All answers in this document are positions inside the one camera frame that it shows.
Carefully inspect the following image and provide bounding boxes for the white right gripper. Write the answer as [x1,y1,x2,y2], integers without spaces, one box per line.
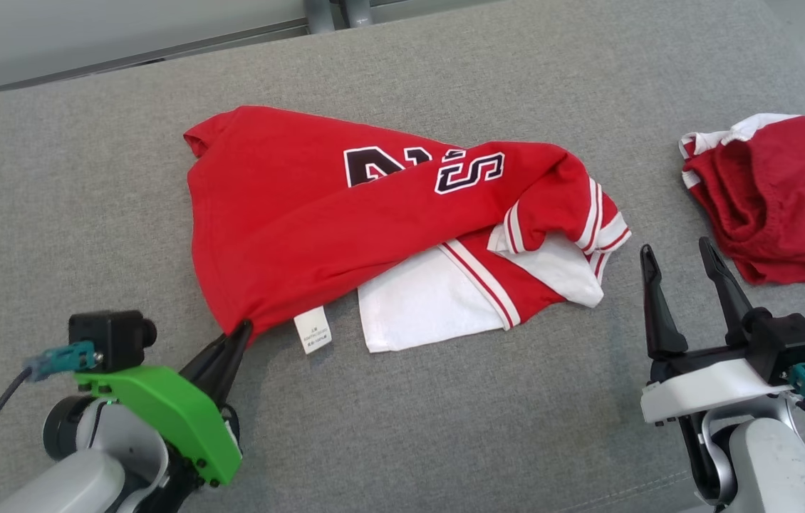
[640,237,792,427]

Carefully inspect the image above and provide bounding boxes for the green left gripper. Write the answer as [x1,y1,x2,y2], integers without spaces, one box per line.
[75,321,254,489]

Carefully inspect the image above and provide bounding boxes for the red shorts with white stripe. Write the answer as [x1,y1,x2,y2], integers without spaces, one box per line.
[679,113,805,286]

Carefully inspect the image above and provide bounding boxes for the red white baseball jersey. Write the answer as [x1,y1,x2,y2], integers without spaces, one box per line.
[184,105,633,355]

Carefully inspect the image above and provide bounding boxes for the grey fabric sofa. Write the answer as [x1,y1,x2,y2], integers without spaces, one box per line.
[0,0,805,513]

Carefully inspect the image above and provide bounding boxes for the grey partition post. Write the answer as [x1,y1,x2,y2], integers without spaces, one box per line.
[305,0,375,33]

